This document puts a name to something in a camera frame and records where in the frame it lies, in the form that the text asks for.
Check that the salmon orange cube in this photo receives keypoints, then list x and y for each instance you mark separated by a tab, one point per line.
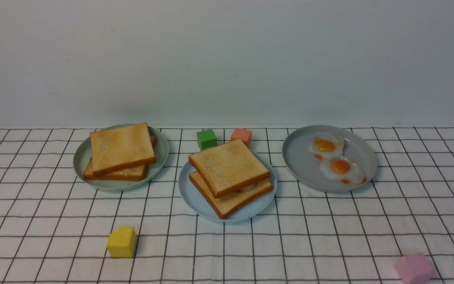
242	134

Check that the green cube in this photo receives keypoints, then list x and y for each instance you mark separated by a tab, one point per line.
206	139

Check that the light blue plate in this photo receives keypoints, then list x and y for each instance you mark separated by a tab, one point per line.
196	201

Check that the grey plate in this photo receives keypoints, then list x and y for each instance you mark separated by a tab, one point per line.
304	166

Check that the pale green plate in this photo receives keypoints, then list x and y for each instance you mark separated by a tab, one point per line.
84	153

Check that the rear fried egg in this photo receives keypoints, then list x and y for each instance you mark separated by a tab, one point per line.
327	147

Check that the fried egg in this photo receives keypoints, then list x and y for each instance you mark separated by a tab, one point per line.
343	169
327	147

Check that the front right fried egg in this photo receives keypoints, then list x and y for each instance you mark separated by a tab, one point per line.
343	169

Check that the yellow cube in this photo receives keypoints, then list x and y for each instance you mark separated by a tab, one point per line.
122	243

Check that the white grid tablecloth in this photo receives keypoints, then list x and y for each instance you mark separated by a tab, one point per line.
54	228

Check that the pink cube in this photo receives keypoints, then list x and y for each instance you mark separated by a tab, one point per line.
414	269

